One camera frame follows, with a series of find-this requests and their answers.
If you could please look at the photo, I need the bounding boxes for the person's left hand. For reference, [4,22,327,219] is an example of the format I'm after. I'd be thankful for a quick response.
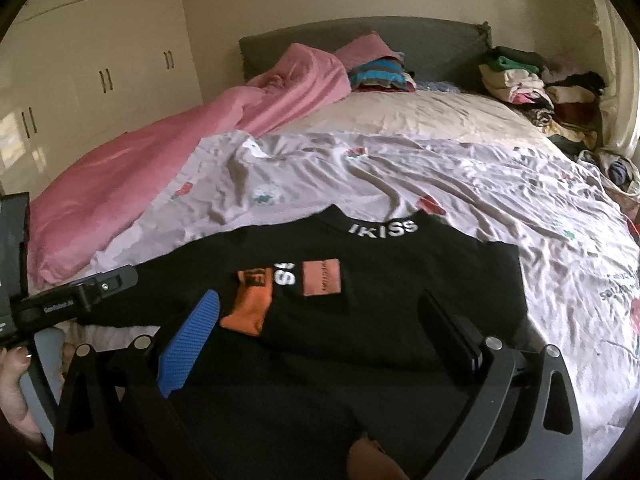
[0,347,43,448]

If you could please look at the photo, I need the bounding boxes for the cream built-in wardrobe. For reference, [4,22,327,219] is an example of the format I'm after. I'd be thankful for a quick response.
[1,0,203,196]

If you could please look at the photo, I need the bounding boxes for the bag of clothes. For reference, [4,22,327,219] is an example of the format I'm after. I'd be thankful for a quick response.
[578,148,639,200]

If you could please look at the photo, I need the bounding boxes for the black printed t-shirt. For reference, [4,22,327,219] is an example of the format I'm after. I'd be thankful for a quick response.
[54,207,527,479]

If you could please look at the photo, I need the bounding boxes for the person's right hand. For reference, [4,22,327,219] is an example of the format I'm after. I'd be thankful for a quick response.
[347,434,409,480]

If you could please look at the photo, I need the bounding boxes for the striped folded clothes stack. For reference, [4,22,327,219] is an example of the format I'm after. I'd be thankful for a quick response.
[348,58,416,92]

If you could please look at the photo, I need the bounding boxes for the pile of folded clothes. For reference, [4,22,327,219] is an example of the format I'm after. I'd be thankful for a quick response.
[478,47,605,158]

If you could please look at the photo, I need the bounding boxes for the pink blanket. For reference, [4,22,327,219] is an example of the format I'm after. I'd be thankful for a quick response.
[27,44,350,287]

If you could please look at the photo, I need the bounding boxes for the grey bed headboard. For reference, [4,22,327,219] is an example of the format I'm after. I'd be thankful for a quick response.
[239,16,491,93]

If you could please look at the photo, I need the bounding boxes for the cream curtain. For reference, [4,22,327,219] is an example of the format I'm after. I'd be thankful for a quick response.
[592,0,639,158]

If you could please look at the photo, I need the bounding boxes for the lilac patterned bed sheet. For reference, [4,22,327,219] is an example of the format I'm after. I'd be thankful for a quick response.
[29,131,639,474]

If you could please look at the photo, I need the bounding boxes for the beige mattress sheet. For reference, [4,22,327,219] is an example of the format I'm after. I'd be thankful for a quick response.
[277,91,555,154]

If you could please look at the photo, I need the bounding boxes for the pink pillow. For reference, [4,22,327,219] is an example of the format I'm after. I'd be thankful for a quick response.
[333,32,404,72]

